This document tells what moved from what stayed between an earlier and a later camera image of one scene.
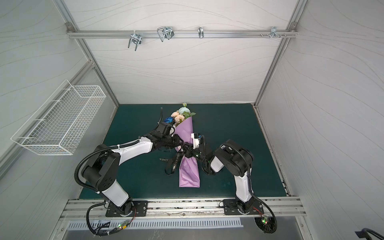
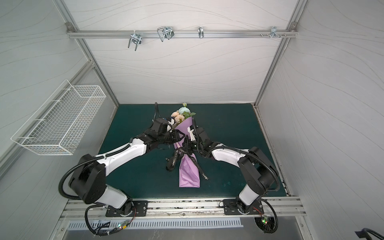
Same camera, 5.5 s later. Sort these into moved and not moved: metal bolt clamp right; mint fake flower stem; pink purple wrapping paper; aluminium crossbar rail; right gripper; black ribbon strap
Moved: right gripper; black ribbon strap
Not moved: metal bolt clamp right; aluminium crossbar rail; mint fake flower stem; pink purple wrapping paper
